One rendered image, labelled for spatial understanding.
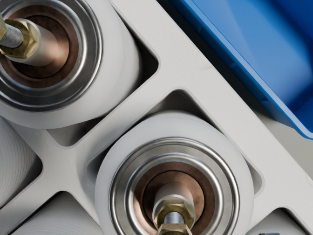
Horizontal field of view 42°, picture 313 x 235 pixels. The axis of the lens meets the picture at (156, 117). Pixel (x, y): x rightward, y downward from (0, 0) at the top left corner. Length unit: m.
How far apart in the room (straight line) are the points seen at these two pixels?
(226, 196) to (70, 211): 0.14
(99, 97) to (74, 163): 0.09
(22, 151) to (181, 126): 0.15
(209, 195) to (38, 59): 0.12
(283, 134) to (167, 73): 0.23
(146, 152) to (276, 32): 0.30
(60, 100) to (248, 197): 0.12
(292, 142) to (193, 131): 0.28
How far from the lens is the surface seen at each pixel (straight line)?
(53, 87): 0.24
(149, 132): 0.24
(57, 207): 0.35
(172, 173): 0.24
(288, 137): 0.51
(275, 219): 0.37
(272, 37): 0.50
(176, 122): 0.24
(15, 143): 0.33
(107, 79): 0.24
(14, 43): 0.20
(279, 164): 0.32
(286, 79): 0.50
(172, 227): 0.17
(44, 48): 0.22
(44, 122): 0.25
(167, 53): 0.31
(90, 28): 0.24
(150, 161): 0.23
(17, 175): 0.34
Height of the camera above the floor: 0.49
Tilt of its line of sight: 86 degrees down
